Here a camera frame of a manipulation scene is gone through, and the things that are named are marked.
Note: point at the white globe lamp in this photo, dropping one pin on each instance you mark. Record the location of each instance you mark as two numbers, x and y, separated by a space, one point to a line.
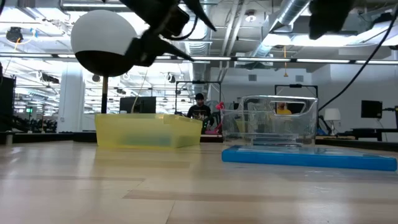
102 34

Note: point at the small white table lamp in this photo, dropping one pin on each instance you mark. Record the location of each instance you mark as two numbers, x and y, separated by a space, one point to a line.
332 114

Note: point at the yellow plastic bin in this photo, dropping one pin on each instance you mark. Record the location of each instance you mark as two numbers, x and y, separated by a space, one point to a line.
146 127

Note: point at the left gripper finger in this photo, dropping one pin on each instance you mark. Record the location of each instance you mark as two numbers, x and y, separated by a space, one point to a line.
149 49
199 11

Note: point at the black ceiling device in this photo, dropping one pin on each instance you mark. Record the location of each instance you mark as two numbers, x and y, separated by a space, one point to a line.
14 35

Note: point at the person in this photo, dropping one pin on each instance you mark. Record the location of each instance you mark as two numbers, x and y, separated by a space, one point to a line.
283 110
199 110

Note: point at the black cabinet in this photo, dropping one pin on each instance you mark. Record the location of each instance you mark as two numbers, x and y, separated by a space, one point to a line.
7 105

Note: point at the black computer monitor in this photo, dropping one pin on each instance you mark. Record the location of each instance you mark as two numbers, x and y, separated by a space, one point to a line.
146 105

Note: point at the black background station frame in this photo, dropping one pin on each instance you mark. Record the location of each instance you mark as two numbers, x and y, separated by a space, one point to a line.
199 82
295 86

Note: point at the silver ventilation duct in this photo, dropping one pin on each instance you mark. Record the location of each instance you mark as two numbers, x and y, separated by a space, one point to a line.
289 12

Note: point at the clear plastic bin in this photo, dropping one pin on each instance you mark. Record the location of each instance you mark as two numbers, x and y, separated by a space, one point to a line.
248 130

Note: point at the black desk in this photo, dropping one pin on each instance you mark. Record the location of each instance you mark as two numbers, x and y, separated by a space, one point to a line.
367 131

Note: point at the small black wall monitor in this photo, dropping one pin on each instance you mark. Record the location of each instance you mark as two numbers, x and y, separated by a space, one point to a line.
371 109

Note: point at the pink object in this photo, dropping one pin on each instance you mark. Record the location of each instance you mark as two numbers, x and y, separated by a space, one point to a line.
220 106

